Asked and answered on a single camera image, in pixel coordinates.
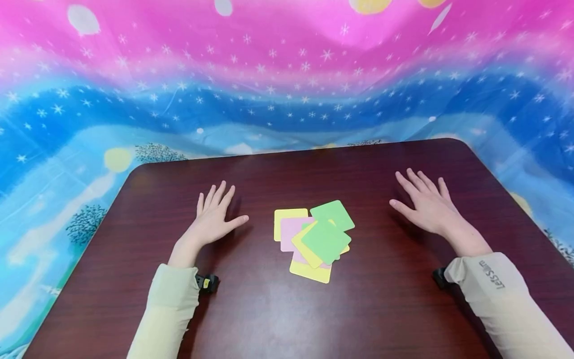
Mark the person's right hand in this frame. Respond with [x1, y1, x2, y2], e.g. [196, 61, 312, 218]
[389, 168, 465, 237]

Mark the person's left hand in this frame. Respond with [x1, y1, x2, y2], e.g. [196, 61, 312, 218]
[181, 180, 250, 248]

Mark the person's right forearm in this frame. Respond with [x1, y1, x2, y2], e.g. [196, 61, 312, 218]
[440, 220, 574, 359]

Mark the person's left forearm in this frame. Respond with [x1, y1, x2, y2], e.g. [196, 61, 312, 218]
[127, 241, 205, 359]

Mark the black wrist band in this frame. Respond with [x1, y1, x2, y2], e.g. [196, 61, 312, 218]
[432, 267, 452, 290]
[195, 273, 220, 294]

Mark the pile of coloured square cards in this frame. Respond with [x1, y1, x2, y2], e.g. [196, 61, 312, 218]
[274, 199, 356, 285]

